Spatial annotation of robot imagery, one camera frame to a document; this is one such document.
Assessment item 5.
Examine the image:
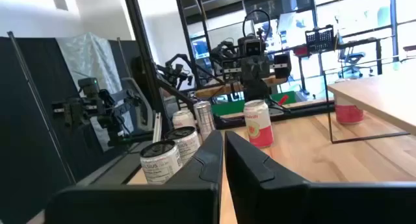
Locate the background monitor screen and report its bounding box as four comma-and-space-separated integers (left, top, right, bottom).
191, 35, 209, 60

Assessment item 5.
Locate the clear plastic wrapped object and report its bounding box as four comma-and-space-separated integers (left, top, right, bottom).
55, 31, 123, 95

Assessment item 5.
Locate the black perforated basket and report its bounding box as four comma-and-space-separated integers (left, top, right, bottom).
305, 25, 335, 55

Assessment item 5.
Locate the black partition panel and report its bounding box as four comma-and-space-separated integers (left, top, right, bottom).
0, 31, 144, 224

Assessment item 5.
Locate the pink and white beverage can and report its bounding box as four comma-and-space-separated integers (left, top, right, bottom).
172, 108, 196, 130
243, 99, 274, 149
333, 93, 365, 125

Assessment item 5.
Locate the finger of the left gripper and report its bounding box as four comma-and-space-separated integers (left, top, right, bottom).
243, 78, 258, 102
256, 78, 272, 101

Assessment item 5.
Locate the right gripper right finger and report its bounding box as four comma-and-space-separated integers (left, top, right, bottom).
225, 130, 416, 224

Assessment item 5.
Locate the silver aluminium extrusion bar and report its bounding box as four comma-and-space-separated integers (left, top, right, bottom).
152, 112, 163, 143

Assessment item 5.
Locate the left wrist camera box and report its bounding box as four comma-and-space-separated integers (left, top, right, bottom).
237, 34, 266, 56

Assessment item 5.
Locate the green floor mat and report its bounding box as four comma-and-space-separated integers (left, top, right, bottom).
211, 90, 297, 117

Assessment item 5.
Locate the grey wall vent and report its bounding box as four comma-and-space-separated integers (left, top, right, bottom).
51, 0, 70, 12

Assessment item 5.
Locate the black aluminium rig frame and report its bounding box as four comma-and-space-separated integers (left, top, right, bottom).
122, 0, 335, 134

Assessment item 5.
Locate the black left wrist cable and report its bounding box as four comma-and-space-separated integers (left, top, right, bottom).
242, 8, 272, 37

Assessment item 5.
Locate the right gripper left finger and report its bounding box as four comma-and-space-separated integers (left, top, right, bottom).
44, 130, 224, 224

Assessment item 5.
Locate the silver can with blue tab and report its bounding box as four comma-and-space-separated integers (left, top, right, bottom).
193, 101, 216, 141

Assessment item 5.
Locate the office chair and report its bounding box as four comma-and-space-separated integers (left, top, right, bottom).
337, 35, 374, 79

